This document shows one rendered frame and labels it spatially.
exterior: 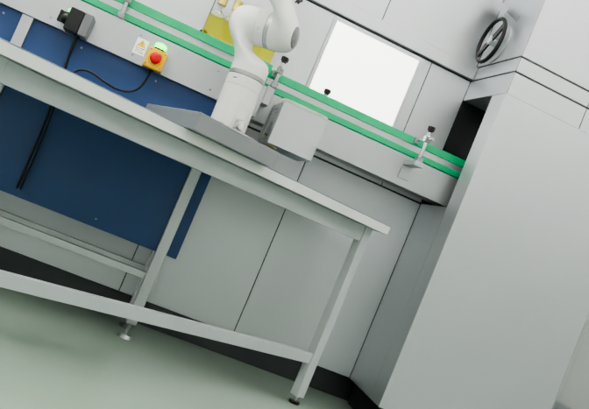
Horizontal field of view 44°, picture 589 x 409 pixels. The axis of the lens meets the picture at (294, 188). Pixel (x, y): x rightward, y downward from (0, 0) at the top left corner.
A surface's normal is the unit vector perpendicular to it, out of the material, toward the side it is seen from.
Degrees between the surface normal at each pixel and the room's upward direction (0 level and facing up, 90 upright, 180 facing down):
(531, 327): 90
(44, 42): 90
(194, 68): 90
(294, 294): 90
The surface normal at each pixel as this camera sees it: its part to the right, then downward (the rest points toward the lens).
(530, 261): 0.22, 0.04
